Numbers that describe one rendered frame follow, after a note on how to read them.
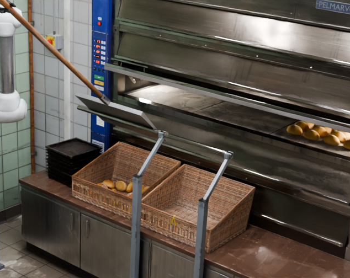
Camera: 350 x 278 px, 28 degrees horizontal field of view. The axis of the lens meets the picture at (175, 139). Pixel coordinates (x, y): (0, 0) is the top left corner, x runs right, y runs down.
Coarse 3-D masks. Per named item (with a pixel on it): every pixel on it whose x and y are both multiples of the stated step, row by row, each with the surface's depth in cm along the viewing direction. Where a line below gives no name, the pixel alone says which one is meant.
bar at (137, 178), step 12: (84, 108) 453; (120, 120) 435; (156, 132) 418; (156, 144) 415; (192, 144) 403; (204, 144) 400; (228, 156) 388; (144, 168) 410; (216, 180) 385; (132, 192) 411; (132, 204) 414; (204, 204) 379; (132, 216) 416; (204, 216) 382; (132, 228) 419; (204, 228) 385; (132, 240) 421; (204, 240) 389; (132, 252) 424; (204, 252) 392; (132, 264) 426; (132, 276) 429
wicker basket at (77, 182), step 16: (96, 160) 473; (112, 160) 488; (128, 160) 484; (144, 160) 476; (160, 160) 469; (176, 160) 461; (80, 176) 464; (96, 176) 478; (112, 176) 492; (128, 176) 485; (144, 176) 476; (160, 176) 469; (80, 192) 458; (96, 192) 448; (112, 192) 439; (144, 192) 434; (112, 208) 443; (128, 208) 434
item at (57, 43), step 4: (48, 36) 503; (52, 36) 500; (56, 36) 499; (60, 36) 502; (52, 40) 501; (56, 40) 500; (60, 40) 503; (52, 44) 502; (56, 44) 501; (60, 44) 504; (56, 48) 502; (60, 48) 505
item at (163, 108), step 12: (120, 96) 482; (132, 96) 482; (156, 108) 464; (168, 108) 460; (192, 120) 447; (204, 120) 441; (216, 120) 440; (240, 132) 426; (252, 132) 422; (276, 144) 412; (288, 144) 407; (300, 144) 406; (312, 156) 399; (324, 156) 394; (336, 156) 390
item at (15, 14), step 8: (0, 0) 338; (8, 8) 343; (16, 16) 348; (24, 24) 354; (32, 32) 360; (40, 40) 366; (48, 48) 372; (56, 56) 379; (64, 64) 386; (96, 88) 411
